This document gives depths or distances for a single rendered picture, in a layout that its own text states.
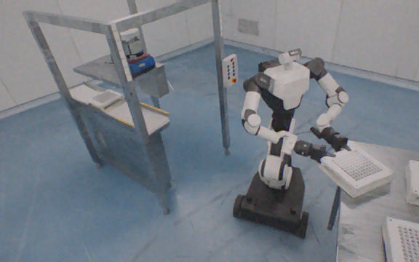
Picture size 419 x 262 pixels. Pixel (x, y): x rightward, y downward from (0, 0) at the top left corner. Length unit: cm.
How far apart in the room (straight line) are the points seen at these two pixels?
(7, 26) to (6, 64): 55
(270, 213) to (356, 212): 90
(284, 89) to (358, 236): 90
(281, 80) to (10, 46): 424
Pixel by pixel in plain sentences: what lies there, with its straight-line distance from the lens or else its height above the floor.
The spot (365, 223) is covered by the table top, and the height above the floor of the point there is 86.
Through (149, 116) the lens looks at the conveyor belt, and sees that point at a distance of 227.
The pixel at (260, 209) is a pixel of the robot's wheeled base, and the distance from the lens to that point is 227.
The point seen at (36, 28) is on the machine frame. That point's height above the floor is 153.
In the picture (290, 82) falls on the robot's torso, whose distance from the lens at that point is 177.
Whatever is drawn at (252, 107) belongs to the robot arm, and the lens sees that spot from 164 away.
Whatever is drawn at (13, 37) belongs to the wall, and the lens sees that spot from 513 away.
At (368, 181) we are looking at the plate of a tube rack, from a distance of 156.
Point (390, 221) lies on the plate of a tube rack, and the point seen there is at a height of 94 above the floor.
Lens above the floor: 198
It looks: 35 degrees down
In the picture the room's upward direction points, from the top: 7 degrees counter-clockwise
